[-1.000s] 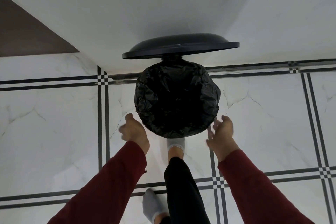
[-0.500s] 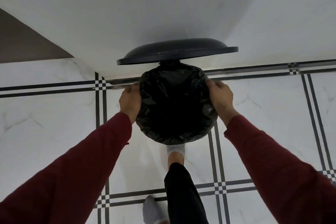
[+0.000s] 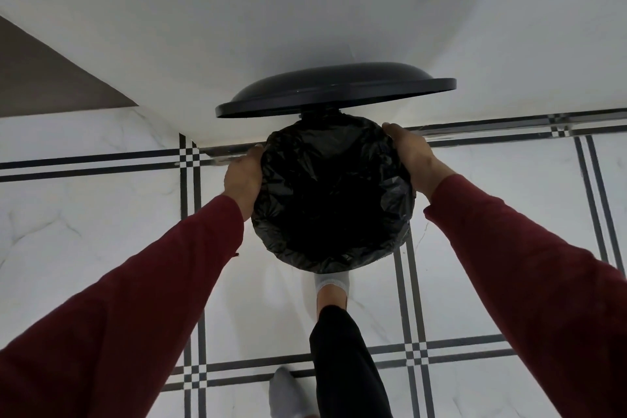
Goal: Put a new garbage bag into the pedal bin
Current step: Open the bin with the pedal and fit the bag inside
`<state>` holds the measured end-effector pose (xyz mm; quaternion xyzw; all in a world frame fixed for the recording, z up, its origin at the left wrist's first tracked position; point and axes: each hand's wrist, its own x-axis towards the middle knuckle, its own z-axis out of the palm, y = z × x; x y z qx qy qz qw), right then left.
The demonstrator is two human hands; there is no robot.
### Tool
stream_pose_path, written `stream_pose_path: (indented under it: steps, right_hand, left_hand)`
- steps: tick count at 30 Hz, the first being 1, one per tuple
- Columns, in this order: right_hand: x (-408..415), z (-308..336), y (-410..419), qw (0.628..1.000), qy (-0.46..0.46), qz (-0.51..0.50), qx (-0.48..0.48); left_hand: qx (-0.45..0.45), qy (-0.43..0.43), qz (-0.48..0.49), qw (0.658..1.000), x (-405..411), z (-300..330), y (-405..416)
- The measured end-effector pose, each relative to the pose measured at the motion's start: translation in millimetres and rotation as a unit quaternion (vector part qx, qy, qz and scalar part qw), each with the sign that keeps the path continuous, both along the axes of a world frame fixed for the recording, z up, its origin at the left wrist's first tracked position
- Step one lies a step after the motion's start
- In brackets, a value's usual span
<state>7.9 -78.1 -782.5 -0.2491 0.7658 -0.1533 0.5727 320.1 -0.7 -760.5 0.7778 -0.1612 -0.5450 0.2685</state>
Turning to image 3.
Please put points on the person's right hand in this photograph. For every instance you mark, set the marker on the person's right hand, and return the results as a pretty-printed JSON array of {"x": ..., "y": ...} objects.
[{"x": 420, "y": 158}]

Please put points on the person's left hand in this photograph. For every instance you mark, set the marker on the person's left hand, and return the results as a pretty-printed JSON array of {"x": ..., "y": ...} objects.
[{"x": 241, "y": 177}]

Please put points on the person's right fingers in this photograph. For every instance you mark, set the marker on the person's right fingers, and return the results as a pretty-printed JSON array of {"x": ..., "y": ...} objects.
[{"x": 394, "y": 132}]

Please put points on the person's left fingers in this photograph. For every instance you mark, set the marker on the person's left fingers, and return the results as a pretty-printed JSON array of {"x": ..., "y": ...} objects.
[{"x": 255, "y": 153}]

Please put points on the black plastic garbage bag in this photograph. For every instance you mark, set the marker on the black plastic garbage bag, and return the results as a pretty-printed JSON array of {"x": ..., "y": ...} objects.
[{"x": 333, "y": 197}]

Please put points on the person's right forearm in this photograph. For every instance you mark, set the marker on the person's right forearm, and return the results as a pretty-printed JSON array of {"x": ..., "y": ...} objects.
[{"x": 529, "y": 285}]

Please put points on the person's left forearm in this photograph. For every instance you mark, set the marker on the person's left forearm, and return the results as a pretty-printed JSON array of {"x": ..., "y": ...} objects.
[{"x": 147, "y": 305}]

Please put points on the black round bin lid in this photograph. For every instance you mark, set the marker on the black round bin lid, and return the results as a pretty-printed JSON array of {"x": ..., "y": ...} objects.
[{"x": 338, "y": 87}]

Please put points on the white sock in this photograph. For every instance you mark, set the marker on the white sock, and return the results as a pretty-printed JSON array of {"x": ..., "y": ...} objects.
[
  {"x": 286, "y": 395},
  {"x": 332, "y": 280}
]

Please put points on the person's leg in black trousers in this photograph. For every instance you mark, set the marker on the person's leg in black trousers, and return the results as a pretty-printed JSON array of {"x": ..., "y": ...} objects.
[{"x": 345, "y": 368}]

